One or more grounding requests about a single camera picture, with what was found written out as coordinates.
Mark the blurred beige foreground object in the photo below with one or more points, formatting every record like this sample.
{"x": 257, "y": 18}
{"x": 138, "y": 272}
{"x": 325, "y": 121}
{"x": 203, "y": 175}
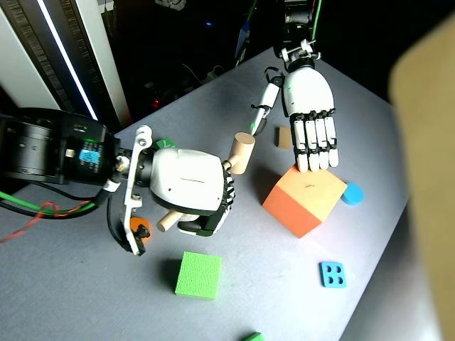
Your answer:
{"x": 430, "y": 142}

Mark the blue perforated square tile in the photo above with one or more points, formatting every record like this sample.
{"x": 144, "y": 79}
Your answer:
{"x": 332, "y": 275}

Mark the orange and black object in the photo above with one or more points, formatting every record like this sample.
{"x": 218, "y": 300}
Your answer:
{"x": 136, "y": 224}

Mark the large orange cube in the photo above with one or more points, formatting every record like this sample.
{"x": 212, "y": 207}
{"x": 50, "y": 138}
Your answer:
{"x": 295, "y": 209}

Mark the tan square tile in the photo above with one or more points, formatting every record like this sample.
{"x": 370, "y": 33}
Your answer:
{"x": 283, "y": 138}

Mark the white power strip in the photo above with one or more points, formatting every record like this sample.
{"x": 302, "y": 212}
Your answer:
{"x": 213, "y": 73}

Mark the green piece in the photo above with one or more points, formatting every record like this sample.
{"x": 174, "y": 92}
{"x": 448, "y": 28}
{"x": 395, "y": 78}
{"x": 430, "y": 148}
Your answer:
{"x": 165, "y": 143}

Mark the green block at table edge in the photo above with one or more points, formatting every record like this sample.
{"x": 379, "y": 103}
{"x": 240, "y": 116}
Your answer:
{"x": 253, "y": 336}

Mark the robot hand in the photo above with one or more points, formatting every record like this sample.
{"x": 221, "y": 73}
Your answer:
{"x": 307, "y": 94}
{"x": 185, "y": 177}

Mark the white panel with light strip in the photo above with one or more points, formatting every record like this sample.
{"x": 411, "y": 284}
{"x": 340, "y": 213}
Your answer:
{"x": 21, "y": 53}

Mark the blue white hanging connector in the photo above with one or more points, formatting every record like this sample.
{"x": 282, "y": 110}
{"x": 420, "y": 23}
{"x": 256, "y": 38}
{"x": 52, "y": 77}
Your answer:
{"x": 242, "y": 39}

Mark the large green textured block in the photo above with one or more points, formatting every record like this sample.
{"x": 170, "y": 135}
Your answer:
{"x": 199, "y": 280}

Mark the blue round disc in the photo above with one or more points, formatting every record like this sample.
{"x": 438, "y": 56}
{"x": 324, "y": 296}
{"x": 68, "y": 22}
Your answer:
{"x": 352, "y": 194}

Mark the grey table cloth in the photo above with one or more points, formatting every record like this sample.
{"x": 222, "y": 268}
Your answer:
{"x": 106, "y": 302}

